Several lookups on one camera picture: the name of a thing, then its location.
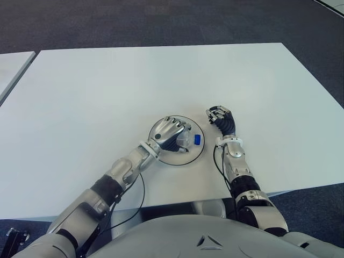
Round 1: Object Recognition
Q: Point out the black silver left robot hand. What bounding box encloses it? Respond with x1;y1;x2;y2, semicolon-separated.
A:
148;116;192;154

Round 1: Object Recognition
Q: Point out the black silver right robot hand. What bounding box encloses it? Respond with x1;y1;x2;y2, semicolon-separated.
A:
205;105;238;138

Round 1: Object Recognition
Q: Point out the clear bottle with blue cap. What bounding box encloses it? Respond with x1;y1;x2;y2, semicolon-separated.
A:
176;130;203;152

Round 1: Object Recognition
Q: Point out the white plate with black rim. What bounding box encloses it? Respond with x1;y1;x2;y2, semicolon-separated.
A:
148;115;207;166

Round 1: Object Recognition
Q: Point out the grey robot torso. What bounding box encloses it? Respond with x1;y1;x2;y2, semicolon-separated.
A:
79;200;344;258

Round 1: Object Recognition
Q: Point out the white neighbouring table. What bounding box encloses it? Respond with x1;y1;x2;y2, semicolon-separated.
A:
0;51;37;107

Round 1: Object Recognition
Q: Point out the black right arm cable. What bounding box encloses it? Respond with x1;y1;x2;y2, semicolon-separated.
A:
213;144;239;219

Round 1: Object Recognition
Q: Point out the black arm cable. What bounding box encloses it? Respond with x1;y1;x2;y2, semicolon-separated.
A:
213;144;239;219
77;171;146;254

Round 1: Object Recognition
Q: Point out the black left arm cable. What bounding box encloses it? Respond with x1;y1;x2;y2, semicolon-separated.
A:
77;171;146;254

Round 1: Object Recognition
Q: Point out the black metal caster bracket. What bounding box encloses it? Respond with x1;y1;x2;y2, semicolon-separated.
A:
6;227;31;258

